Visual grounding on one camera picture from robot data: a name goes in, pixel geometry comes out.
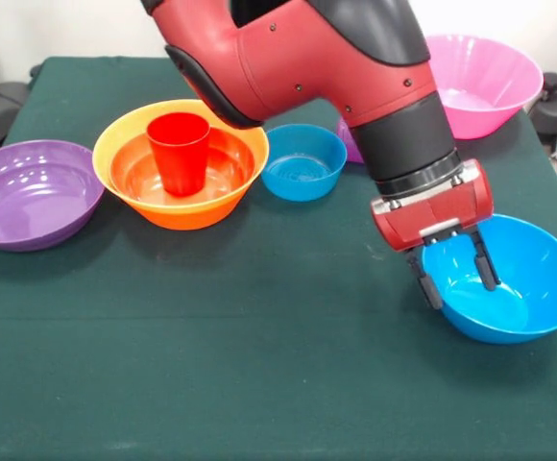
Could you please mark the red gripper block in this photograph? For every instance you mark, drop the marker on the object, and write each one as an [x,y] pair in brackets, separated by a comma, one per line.
[432,216]

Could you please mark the large blue bowl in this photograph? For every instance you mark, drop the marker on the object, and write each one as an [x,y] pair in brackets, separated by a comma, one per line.
[538,288]

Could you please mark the purple cup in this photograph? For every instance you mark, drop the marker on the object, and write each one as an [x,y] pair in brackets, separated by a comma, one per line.
[350,144]

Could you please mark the small blue bowl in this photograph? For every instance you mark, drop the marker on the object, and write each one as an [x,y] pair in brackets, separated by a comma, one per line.
[302,177]

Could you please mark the wide red-orange bowl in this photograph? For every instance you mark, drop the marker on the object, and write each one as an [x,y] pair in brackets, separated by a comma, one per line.
[230,168]

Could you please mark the large orange bowl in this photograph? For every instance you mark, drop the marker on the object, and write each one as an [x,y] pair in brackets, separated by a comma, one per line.
[187,216]

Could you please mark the red cup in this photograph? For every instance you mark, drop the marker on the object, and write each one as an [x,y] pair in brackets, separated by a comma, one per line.
[180,153]

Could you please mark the wide purple bowl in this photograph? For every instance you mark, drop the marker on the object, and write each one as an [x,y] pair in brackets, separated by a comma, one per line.
[33,201]

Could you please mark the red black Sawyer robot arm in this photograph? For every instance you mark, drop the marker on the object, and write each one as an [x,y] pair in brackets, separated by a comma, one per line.
[317,62]

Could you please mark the large pink bowl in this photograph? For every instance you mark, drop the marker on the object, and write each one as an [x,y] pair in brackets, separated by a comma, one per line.
[490,81]

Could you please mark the dark green table cloth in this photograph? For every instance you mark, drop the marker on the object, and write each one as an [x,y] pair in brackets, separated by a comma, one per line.
[67,360]

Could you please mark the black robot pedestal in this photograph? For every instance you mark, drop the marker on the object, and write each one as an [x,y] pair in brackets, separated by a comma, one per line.
[252,12]

